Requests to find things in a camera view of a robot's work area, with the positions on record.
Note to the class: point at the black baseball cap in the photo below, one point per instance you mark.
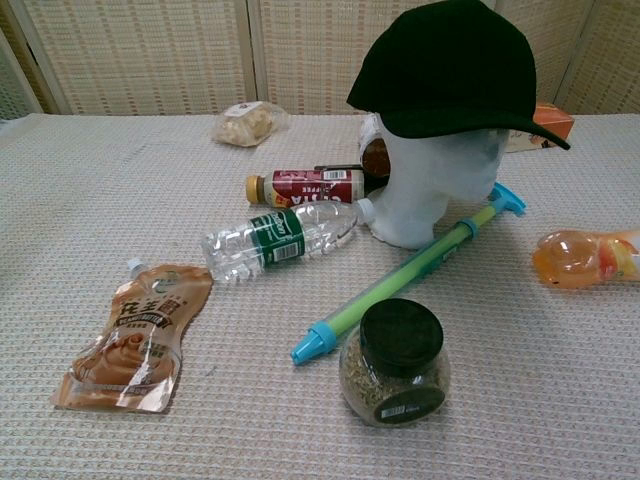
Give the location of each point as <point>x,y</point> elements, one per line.
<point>440,65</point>

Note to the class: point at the white foam mannequin head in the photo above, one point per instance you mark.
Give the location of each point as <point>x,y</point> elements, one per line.
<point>430,190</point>

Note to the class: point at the clear water bottle green label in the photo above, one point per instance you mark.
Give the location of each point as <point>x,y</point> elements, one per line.
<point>280,237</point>

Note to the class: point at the red label coffee bottle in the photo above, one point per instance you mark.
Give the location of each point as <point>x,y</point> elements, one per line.
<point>310,187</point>

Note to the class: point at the green and blue water pump toy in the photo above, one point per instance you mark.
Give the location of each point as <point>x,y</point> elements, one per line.
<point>400,272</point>

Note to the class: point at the brown bottle white label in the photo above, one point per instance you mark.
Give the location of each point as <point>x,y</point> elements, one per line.
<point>375,157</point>

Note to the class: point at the glass spice jar black lid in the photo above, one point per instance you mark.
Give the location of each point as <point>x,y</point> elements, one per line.
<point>400,345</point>

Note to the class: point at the clear bag of snacks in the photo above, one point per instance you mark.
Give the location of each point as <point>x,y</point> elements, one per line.
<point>245,125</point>

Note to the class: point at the beige woven table cloth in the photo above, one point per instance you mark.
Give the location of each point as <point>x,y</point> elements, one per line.
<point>250,435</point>

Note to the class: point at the brown peanut butter pouch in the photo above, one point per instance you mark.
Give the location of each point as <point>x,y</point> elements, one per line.
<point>135,340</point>

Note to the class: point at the woven folding screen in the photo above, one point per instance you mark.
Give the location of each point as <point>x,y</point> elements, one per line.
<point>150,50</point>

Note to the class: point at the orange juice bottle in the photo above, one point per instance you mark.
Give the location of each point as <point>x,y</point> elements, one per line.
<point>575,260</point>

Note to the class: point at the orange cardboard box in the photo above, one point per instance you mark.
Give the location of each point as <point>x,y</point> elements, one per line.
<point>552,120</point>

